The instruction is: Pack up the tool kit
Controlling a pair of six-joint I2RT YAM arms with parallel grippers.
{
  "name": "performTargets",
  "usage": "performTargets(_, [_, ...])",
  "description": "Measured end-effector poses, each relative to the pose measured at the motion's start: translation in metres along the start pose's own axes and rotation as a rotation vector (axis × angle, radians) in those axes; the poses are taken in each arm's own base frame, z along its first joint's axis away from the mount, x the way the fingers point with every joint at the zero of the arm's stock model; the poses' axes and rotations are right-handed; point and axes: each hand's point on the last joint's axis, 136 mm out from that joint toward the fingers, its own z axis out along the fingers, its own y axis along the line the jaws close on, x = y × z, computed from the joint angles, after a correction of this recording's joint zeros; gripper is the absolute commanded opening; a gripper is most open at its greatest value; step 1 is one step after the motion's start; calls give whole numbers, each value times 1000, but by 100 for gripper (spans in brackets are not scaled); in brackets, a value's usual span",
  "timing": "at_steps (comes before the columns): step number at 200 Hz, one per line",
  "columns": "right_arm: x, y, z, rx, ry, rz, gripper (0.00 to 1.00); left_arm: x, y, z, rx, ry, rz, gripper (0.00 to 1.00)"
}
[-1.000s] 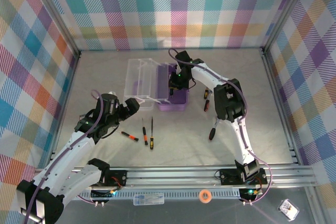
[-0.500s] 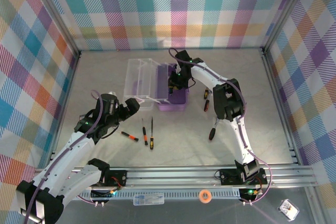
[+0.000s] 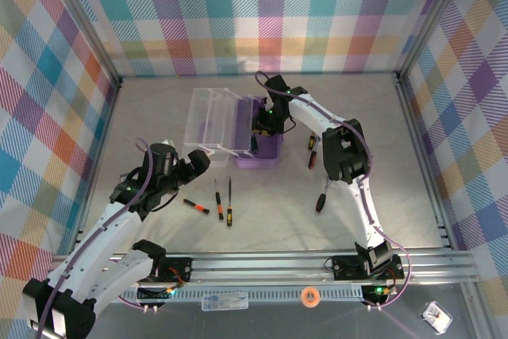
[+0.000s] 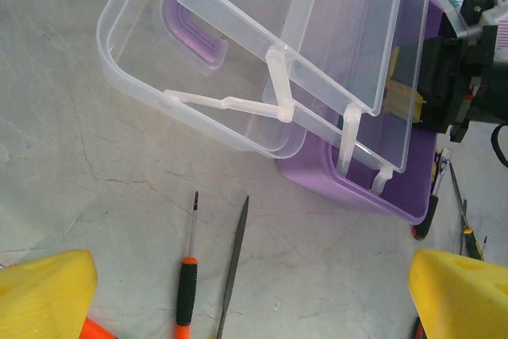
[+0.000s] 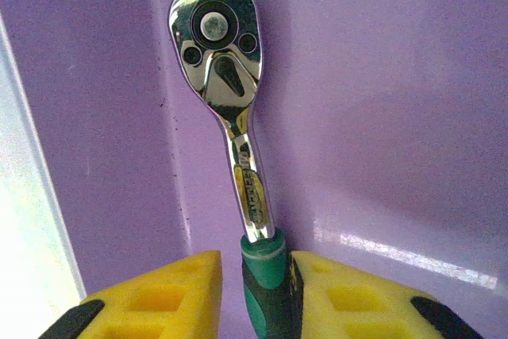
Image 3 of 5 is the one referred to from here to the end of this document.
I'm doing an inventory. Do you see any slotted grey cable duct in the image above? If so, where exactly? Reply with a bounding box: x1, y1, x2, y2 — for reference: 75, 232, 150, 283
118, 289, 368, 305

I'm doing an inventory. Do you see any yellow black handled screwdriver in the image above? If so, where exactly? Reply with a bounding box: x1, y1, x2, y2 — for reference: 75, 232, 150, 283
226, 176, 233, 228

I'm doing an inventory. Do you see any clear plastic packet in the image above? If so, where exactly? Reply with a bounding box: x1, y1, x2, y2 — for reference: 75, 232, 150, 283
419, 300, 454, 335

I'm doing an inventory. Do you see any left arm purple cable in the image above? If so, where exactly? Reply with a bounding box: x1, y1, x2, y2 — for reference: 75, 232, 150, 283
33, 138, 156, 336

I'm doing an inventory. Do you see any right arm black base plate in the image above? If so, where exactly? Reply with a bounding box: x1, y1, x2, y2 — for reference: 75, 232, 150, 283
331, 254, 406, 281

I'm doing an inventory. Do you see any red black handled screwdriver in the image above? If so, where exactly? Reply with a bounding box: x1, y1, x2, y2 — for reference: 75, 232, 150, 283
308, 132, 318, 169

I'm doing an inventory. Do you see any orange black handled screwdriver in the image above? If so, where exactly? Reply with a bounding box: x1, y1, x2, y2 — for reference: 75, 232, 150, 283
214, 179, 225, 222

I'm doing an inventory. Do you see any aluminium side rail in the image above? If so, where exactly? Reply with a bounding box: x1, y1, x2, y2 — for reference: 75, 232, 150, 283
392, 72, 453, 251
69, 76, 122, 256

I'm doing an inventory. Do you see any aluminium mounting rail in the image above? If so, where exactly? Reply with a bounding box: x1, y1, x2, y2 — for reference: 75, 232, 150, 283
42, 250, 479, 287

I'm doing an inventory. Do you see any small orange precision screwdriver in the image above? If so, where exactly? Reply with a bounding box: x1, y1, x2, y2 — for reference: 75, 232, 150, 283
182, 198, 210, 215

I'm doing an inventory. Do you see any orange tape roll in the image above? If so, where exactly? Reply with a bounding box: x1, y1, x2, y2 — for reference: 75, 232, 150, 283
300, 287, 321, 309

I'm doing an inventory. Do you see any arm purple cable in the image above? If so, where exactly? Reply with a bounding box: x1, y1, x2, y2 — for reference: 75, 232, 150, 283
253, 71, 412, 310
33, 138, 156, 336

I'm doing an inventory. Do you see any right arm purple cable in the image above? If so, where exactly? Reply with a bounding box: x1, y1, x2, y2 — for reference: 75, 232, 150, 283
253, 71, 412, 310

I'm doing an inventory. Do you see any clear plastic label card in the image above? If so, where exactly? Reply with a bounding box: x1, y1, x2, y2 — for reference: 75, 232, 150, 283
201, 292, 250, 312

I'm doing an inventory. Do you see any aluminium frame post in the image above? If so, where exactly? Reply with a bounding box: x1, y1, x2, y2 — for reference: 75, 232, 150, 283
396, 0, 475, 80
43, 0, 122, 86

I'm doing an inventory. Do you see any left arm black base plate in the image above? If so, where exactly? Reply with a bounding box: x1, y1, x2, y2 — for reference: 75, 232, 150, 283
150, 256, 194, 283

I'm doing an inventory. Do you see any purple clear plastic tool box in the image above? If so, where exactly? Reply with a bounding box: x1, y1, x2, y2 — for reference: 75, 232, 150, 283
181, 87, 285, 170

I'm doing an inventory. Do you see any plaid backdrop cloth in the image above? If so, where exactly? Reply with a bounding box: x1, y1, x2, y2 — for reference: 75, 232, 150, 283
396, 0, 508, 339
51, 0, 457, 78
0, 0, 120, 339

